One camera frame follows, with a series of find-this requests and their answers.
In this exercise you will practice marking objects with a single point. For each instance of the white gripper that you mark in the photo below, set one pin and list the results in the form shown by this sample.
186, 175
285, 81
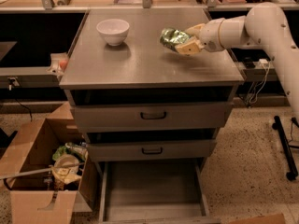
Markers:
210, 34

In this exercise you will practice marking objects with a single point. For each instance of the crushed green can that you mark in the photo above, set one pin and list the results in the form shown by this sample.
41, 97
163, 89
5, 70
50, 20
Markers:
170, 38

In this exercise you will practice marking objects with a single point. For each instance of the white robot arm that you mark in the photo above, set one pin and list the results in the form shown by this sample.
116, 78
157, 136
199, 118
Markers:
265, 27

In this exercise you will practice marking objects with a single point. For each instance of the top grey drawer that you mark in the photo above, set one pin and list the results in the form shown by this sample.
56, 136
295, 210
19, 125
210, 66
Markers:
125, 118

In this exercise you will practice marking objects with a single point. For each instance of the grey drawer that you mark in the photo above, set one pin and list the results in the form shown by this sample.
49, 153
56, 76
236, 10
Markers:
154, 150
153, 192
125, 118

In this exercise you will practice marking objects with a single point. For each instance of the grey drawer cabinet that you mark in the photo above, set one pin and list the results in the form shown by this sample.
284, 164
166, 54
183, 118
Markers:
141, 71

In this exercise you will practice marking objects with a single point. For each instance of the middle grey drawer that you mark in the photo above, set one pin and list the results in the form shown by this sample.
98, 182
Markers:
154, 150

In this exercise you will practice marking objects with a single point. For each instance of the bottom grey drawer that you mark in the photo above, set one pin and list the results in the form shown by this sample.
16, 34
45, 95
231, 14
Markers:
153, 192

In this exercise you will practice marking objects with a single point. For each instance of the white ceramic bowl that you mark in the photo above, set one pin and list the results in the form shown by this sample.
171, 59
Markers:
113, 31

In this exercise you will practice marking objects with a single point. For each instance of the clear packet with orange item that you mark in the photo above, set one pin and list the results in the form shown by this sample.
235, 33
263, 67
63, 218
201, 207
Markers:
58, 63

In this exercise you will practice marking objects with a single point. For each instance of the green snack bag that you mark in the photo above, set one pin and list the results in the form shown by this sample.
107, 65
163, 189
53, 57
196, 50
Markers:
71, 149

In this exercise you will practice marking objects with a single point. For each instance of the black stand leg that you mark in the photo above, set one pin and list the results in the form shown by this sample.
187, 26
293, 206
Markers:
287, 148

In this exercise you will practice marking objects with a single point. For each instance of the round white plate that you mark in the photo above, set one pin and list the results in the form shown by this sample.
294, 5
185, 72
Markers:
69, 161

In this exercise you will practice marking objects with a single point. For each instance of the cardboard box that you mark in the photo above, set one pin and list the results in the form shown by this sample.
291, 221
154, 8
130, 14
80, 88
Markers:
25, 198

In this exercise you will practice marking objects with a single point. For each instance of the metal rod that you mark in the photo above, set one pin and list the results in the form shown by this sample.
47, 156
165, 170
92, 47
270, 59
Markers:
39, 171

